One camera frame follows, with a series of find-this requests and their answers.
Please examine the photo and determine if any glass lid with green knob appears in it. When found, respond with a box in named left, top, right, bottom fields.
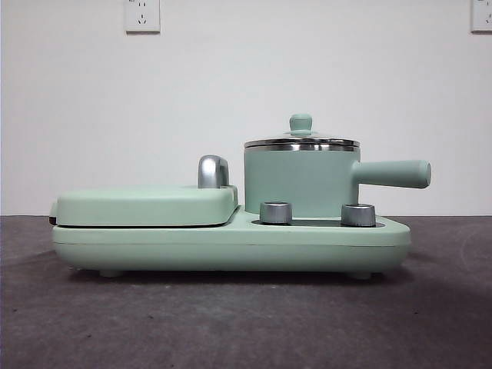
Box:
left=244, top=113, right=361, bottom=147

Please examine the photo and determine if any mint green griddle lid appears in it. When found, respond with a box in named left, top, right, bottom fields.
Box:
left=49, top=184, right=239, bottom=228

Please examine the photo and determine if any white wall socket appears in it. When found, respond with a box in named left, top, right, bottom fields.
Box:
left=470, top=0, right=492, bottom=34
left=125, top=0, right=161, bottom=34

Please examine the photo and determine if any mint green appliance base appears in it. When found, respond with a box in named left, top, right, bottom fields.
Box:
left=52, top=203, right=412, bottom=280

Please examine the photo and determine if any silver control knob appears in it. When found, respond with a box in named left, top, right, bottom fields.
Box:
left=341, top=202, right=377, bottom=227
left=259, top=201, right=294, bottom=224

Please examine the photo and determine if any silver griddle handle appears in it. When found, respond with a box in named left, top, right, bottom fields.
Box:
left=198, top=155, right=231, bottom=189

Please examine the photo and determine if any mint green pot with handle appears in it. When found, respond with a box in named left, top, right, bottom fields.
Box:
left=244, top=144, right=432, bottom=218

